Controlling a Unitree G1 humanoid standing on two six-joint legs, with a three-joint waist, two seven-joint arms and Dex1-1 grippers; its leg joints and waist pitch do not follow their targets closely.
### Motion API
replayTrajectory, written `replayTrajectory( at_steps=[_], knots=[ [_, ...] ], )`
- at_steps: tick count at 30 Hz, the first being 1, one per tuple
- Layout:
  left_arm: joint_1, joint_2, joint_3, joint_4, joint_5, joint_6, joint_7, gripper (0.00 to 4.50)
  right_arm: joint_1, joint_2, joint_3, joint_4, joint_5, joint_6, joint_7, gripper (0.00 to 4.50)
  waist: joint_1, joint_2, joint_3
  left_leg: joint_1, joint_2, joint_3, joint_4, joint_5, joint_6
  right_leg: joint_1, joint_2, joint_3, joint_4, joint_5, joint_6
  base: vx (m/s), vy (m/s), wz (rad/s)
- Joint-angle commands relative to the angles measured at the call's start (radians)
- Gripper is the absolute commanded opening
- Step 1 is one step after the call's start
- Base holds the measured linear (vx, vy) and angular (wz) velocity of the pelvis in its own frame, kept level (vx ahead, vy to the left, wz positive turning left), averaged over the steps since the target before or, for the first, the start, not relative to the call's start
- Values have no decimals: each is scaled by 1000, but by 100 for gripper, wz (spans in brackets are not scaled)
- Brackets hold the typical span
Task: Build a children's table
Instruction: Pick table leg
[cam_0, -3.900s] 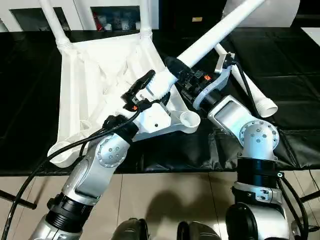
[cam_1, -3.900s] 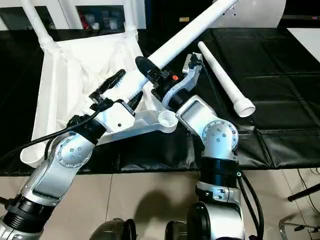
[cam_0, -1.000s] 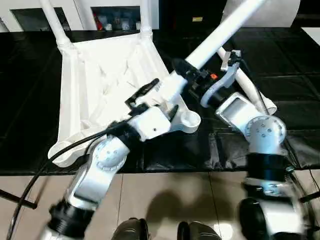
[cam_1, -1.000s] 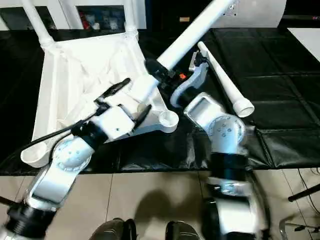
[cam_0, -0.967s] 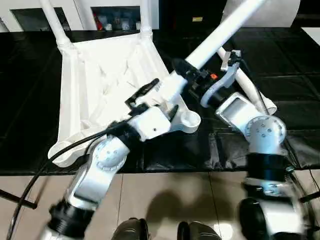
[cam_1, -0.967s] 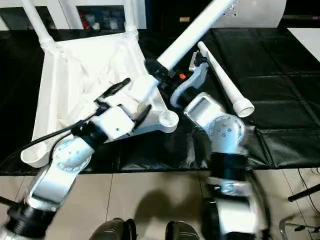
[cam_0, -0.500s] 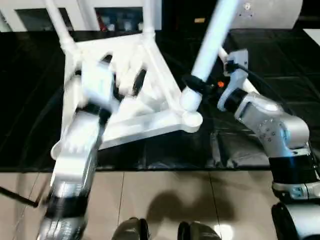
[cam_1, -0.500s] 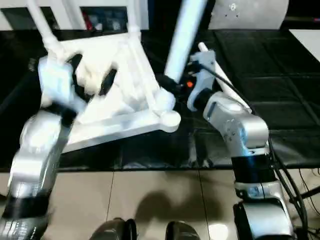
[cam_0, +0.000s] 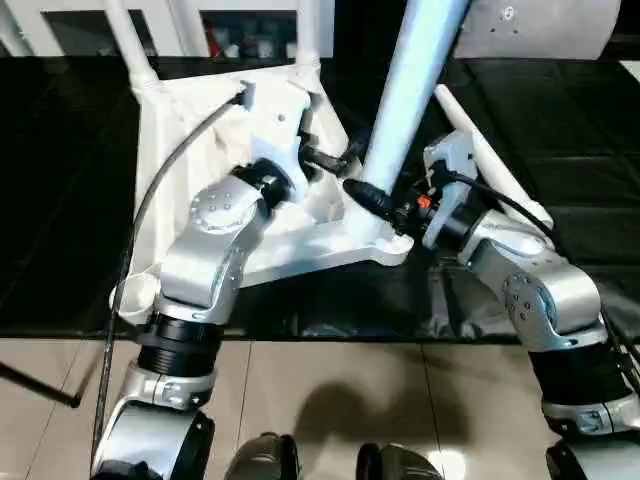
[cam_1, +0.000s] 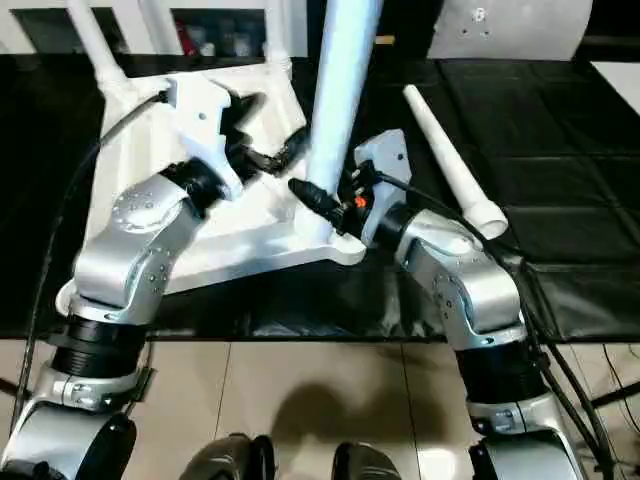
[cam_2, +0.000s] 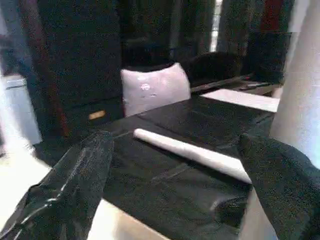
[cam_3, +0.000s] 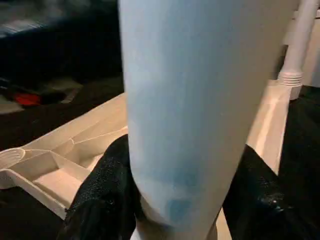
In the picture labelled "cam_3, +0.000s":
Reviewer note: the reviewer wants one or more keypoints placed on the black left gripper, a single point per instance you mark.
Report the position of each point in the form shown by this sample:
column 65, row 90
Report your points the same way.
column 30, row 97

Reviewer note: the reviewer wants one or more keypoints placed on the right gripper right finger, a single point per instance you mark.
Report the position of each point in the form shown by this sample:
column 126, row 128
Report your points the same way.
column 270, row 200

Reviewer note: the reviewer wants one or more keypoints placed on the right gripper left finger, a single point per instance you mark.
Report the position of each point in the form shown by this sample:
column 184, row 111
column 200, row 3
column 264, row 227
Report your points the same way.
column 105, row 195

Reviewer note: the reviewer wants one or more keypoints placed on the white plastic table top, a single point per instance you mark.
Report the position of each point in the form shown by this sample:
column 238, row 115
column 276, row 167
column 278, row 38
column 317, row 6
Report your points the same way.
column 50, row 175

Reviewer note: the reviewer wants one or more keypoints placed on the white plastic table leg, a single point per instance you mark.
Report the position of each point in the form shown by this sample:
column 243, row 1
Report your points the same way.
column 195, row 100
column 297, row 45

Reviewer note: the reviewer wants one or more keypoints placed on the black table mat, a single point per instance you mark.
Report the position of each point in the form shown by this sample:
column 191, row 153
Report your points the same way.
column 305, row 137

